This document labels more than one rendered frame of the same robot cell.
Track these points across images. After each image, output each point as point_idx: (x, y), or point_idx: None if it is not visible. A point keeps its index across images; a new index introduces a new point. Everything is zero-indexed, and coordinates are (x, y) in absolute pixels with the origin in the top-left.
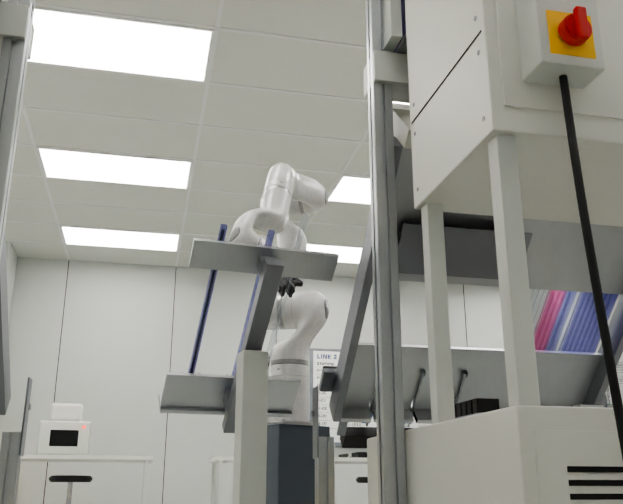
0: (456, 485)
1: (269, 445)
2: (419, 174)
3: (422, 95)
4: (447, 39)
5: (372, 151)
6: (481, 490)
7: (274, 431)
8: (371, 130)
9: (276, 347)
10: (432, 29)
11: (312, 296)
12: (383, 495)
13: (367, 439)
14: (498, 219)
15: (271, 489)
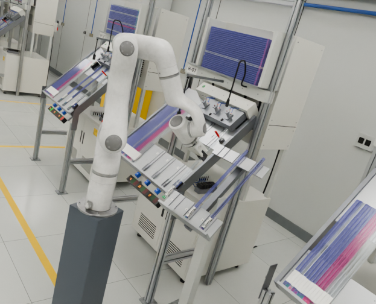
0: (249, 212)
1: (114, 224)
2: (265, 142)
3: (276, 121)
4: (288, 117)
5: (261, 126)
6: (256, 212)
7: (119, 215)
8: (263, 119)
9: (117, 165)
10: (286, 108)
11: None
12: (231, 221)
13: None
14: (279, 165)
15: (111, 244)
